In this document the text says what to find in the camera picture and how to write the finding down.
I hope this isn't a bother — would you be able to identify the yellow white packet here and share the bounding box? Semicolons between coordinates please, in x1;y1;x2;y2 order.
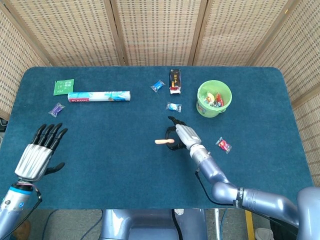
203;91;216;105

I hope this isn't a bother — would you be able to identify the blue table cloth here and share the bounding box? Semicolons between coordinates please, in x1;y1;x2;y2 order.
0;66;315;210

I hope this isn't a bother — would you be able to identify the green flat sachet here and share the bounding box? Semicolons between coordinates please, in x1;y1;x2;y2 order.
52;78;75;96

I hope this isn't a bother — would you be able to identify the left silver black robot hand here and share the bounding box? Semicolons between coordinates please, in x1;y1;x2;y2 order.
14;122;69;183

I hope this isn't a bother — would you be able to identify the red orange packet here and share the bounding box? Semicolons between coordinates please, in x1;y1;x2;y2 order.
214;92;225;107

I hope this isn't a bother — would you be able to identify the plastic wrap roll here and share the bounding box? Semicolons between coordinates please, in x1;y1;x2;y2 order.
67;90;132;104

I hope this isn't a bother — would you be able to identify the blue floor cable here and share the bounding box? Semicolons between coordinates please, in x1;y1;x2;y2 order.
219;208;229;240

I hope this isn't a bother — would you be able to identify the blue-grey robot torso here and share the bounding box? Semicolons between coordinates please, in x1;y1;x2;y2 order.
99;208;208;240

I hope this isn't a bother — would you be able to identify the white table leg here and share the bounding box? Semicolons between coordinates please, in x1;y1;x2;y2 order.
213;208;221;240

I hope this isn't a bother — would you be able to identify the brown shoe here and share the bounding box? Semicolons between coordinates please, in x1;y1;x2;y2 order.
13;221;31;240

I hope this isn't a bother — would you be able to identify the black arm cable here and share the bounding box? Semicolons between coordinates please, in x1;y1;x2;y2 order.
194;169;241;206
0;186;43;240

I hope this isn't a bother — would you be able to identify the blue candy wrapper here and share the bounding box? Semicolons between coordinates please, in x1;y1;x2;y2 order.
165;101;183;113
150;79;166;93

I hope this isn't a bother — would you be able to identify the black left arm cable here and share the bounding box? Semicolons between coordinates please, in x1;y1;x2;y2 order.
0;186;43;240

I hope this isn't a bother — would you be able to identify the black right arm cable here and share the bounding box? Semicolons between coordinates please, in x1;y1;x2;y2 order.
194;169;241;206

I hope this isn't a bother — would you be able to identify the woven folding screen panel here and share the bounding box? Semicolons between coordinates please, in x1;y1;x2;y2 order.
249;0;320;187
0;0;126;67
109;0;208;67
0;4;51;121
192;0;301;67

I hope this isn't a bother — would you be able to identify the green plastic bucket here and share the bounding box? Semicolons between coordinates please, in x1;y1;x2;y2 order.
196;79;233;119

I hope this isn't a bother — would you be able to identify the purple candy wrapper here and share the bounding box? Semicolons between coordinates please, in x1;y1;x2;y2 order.
48;102;66;118

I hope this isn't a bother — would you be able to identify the red candy wrapper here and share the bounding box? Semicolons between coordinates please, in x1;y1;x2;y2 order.
215;136;233;154

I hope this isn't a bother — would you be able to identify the black torso cable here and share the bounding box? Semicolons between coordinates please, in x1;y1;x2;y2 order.
171;209;182;240

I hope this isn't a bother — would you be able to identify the white shoe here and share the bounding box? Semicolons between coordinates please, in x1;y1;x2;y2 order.
254;227;276;240

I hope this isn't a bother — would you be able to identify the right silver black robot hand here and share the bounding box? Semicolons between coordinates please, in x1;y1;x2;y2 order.
165;116;202;151

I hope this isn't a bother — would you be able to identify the black red open carton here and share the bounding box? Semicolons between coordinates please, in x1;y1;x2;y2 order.
168;69;182;95

